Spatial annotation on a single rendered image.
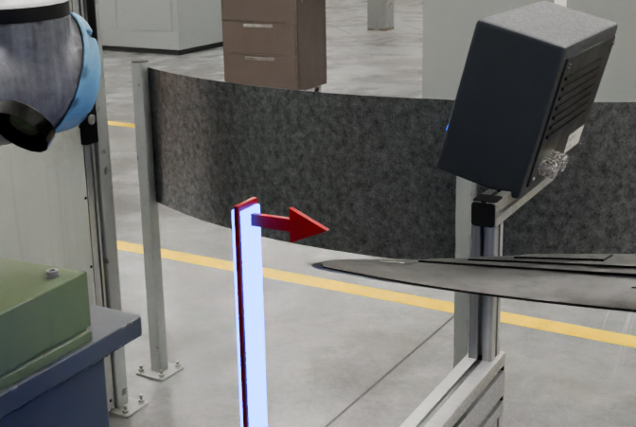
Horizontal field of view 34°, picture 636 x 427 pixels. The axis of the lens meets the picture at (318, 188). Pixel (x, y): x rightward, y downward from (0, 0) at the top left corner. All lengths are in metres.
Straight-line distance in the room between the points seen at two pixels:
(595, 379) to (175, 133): 1.45
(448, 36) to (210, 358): 4.24
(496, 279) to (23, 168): 2.12
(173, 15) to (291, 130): 7.75
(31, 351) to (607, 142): 1.71
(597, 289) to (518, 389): 2.58
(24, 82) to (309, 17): 6.52
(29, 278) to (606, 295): 0.56
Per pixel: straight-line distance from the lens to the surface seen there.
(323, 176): 2.55
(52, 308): 0.93
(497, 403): 1.29
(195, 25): 10.48
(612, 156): 2.42
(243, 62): 7.55
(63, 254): 2.76
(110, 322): 1.02
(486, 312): 1.23
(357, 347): 3.38
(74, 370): 0.96
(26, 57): 0.97
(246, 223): 0.69
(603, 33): 1.35
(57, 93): 0.98
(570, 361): 3.35
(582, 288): 0.56
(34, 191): 2.65
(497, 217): 1.19
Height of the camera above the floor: 1.38
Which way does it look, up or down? 15 degrees down
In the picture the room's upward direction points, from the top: 1 degrees counter-clockwise
